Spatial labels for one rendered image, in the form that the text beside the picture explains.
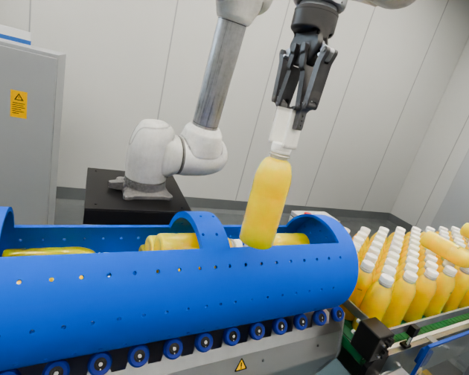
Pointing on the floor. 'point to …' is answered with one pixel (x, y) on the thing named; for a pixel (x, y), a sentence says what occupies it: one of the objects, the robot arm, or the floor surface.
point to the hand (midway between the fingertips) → (286, 128)
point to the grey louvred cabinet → (22, 129)
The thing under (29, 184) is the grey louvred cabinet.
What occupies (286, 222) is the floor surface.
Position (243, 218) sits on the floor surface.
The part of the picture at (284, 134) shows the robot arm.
